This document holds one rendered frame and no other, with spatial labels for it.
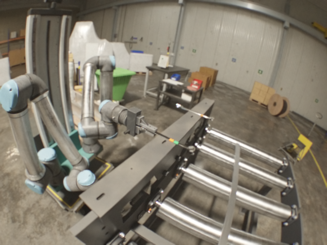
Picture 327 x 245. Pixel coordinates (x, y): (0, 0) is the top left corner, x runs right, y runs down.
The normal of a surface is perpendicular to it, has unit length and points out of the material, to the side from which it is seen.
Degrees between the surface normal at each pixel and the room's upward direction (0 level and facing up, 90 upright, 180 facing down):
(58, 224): 0
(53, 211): 0
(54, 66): 90
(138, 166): 0
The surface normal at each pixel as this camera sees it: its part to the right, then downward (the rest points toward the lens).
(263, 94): -0.57, 0.33
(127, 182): 0.16, -0.86
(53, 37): 0.93, 0.30
